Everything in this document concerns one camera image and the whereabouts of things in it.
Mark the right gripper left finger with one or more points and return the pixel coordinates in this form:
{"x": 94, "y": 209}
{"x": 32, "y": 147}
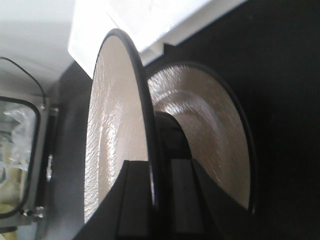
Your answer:
{"x": 125, "y": 212}

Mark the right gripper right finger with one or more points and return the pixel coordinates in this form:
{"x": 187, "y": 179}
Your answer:
{"x": 202, "y": 210}

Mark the beige round plate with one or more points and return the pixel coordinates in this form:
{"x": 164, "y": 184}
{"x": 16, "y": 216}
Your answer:
{"x": 121, "y": 123}
{"x": 213, "y": 122}

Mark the stainless steel cabinet machine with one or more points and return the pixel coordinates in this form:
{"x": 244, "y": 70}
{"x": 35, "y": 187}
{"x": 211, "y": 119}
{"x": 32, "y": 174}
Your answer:
{"x": 27, "y": 125}

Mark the left white storage bin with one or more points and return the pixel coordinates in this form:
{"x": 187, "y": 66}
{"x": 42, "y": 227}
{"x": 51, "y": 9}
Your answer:
{"x": 149, "y": 23}

